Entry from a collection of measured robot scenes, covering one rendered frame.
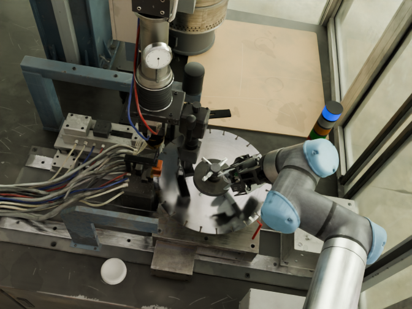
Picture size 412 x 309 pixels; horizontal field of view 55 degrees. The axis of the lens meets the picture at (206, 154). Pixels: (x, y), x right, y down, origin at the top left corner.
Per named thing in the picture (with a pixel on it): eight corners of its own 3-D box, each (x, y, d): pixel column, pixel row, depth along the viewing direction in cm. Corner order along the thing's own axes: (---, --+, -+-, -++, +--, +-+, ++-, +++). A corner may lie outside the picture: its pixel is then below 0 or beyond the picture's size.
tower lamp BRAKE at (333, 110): (338, 109, 103) (343, 102, 101) (339, 122, 101) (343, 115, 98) (321, 106, 103) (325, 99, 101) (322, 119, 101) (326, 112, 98)
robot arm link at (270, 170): (292, 142, 86) (306, 176, 86) (278, 146, 90) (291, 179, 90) (269, 154, 82) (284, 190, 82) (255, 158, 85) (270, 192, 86)
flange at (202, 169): (200, 199, 105) (201, 195, 103) (187, 165, 110) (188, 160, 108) (238, 189, 108) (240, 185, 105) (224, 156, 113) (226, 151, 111)
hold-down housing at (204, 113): (202, 153, 98) (213, 100, 81) (197, 168, 96) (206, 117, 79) (181, 146, 98) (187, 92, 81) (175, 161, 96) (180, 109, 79)
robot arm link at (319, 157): (307, 159, 71) (323, 127, 76) (267, 168, 81) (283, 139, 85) (333, 187, 74) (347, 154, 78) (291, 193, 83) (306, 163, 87)
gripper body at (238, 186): (220, 168, 94) (252, 160, 85) (245, 156, 99) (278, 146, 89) (232, 198, 95) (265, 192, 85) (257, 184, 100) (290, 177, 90)
